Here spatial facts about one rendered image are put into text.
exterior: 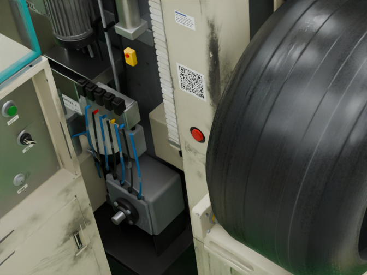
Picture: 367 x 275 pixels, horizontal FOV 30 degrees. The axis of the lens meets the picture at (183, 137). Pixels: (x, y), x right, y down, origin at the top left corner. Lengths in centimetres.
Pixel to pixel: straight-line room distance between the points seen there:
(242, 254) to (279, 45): 59
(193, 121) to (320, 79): 48
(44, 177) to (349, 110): 89
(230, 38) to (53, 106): 45
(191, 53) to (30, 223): 61
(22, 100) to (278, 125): 66
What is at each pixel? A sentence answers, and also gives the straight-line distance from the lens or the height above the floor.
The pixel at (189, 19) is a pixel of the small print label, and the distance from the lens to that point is 134.
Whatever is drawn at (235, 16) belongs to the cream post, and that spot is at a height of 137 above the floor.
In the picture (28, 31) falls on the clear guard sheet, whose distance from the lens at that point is 148.
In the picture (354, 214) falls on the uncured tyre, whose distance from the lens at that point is 116.
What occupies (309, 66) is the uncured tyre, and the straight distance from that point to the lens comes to 114.
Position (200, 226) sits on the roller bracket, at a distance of 158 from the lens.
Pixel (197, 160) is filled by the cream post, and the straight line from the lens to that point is 163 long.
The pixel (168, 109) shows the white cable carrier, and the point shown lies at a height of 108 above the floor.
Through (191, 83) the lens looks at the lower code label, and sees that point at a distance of 145.
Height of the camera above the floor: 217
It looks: 45 degrees down
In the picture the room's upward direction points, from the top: 7 degrees counter-clockwise
